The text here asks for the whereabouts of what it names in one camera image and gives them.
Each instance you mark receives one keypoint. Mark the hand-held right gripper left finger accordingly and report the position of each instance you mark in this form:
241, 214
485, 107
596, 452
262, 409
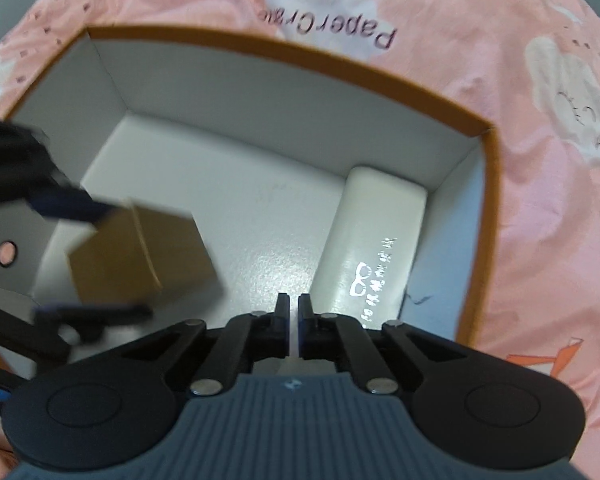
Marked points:
282, 321

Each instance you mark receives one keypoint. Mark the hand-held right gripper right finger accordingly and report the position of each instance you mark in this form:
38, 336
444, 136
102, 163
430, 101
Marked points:
305, 321

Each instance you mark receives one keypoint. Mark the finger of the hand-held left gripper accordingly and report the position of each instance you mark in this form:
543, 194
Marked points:
95, 314
65, 205

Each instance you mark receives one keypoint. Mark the small brown cardboard box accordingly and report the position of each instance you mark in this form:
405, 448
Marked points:
135, 260

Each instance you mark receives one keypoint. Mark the orange cardboard box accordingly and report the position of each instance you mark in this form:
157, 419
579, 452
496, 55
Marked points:
260, 200

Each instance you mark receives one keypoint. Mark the white glasses case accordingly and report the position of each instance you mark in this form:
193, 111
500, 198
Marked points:
367, 230

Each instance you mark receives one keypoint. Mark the pink printed blanket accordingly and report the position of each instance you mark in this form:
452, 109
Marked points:
540, 200

